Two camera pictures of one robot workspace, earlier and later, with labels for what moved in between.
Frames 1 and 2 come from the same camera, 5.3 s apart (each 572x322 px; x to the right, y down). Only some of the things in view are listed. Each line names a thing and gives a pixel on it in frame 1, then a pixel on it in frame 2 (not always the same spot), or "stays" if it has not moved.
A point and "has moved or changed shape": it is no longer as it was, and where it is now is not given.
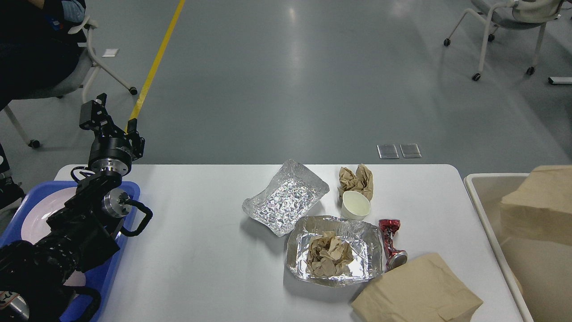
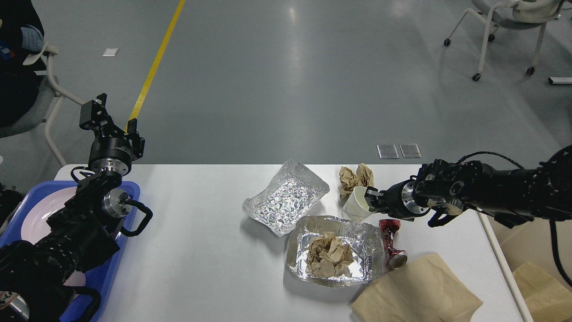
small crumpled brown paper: [361, 181] stays
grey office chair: [84, 70] -> [48, 95]
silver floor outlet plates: [389, 151] stays
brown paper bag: [540, 209] has moved or changed shape
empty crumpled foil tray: [288, 199] stays
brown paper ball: [328, 255] stays
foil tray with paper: [326, 251] stays
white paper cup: [355, 206] has moved or changed shape
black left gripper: [108, 153] stays
